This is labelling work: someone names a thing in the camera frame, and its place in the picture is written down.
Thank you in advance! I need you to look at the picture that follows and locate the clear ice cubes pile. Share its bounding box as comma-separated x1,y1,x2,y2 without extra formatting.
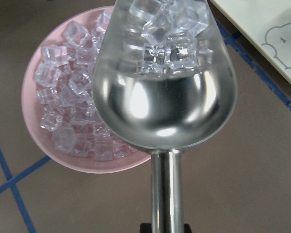
33,11,136,161

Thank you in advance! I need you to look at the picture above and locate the cream bear tray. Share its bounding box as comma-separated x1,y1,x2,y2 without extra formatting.
212,0,291,85

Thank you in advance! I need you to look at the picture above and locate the metal ice scoop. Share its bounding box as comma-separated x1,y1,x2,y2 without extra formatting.
92,0,238,233

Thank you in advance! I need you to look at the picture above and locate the pink bowl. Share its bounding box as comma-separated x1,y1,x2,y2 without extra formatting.
22,6,150,174

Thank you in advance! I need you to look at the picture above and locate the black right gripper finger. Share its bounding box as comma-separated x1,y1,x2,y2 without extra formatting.
139,222,192,233

